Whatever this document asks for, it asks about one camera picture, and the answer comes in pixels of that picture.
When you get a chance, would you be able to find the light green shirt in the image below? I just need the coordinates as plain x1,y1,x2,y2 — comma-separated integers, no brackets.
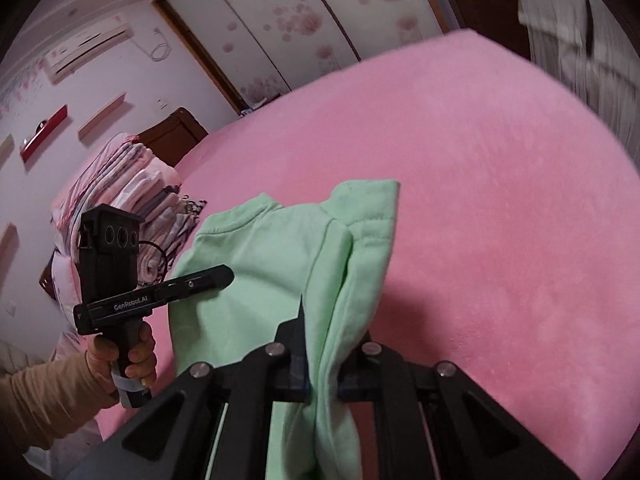
168,180,399,479

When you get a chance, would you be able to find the beige sleeved left forearm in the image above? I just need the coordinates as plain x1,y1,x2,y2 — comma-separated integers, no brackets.
1,350,116,453

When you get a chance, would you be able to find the stack of folded clothes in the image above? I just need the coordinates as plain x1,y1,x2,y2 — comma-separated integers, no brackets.
137,186,207,286

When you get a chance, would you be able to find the person's left hand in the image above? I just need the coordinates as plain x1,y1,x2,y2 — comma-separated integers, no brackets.
86,320,158,396

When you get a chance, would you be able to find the folded pink striped quilt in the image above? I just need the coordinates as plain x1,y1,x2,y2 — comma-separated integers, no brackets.
51,132,182,262

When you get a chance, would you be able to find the dark wooden headboard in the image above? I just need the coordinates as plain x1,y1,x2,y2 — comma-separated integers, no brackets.
138,107,207,167

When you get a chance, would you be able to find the pink fleece bed blanket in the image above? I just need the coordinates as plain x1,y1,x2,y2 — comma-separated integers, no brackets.
177,32,639,479

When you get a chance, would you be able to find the floral sliding wardrobe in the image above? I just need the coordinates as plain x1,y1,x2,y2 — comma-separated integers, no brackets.
154,0,449,112

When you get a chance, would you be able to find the beige lace covered furniture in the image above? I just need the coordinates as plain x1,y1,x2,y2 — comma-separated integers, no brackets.
518,0,639,162

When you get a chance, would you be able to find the black cable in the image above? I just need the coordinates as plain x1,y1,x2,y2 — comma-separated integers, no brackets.
136,238,172,281

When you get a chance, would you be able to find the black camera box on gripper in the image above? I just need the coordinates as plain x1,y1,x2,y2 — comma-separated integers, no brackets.
78,204,143,304

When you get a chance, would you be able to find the pink wall shelf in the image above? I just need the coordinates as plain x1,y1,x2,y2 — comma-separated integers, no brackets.
77,92,126,140

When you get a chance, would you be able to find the red wall shelf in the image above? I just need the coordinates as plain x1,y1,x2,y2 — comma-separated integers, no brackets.
20,105,68,164

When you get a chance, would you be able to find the white wall air conditioner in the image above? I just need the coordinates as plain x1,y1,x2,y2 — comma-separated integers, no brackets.
43,13,132,84

